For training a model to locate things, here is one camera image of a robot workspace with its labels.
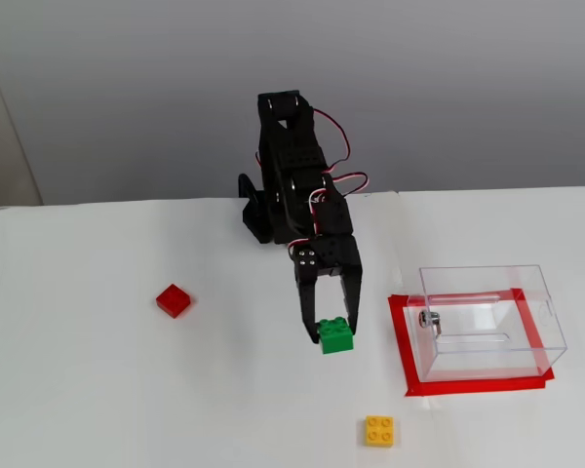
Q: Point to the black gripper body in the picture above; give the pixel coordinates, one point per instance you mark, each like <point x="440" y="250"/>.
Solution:
<point x="335" y="255"/>

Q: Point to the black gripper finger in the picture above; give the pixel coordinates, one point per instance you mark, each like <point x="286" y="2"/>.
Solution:
<point x="306" y="292"/>
<point x="353" y="297"/>

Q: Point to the green lego brick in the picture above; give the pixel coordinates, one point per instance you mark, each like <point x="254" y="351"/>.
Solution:
<point x="336" y="339"/>

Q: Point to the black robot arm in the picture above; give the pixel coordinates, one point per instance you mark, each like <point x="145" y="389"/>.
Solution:
<point x="292" y="146"/>

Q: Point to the red lego brick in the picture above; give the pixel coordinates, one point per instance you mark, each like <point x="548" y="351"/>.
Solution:
<point x="174" y="301"/>

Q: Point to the yellow lego brick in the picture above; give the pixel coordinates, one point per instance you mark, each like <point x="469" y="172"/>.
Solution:
<point x="380" y="431"/>

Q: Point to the transparent plastic box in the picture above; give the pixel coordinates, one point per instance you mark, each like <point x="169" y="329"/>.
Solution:
<point x="492" y="351"/>

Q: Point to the silver cam lock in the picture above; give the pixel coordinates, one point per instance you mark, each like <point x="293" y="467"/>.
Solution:
<point x="429" y="322"/>

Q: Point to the black table clamp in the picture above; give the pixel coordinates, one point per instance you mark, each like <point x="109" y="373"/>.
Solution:
<point x="251" y="214"/>

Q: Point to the red tape square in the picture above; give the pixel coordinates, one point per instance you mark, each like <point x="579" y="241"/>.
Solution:
<point x="468" y="387"/>

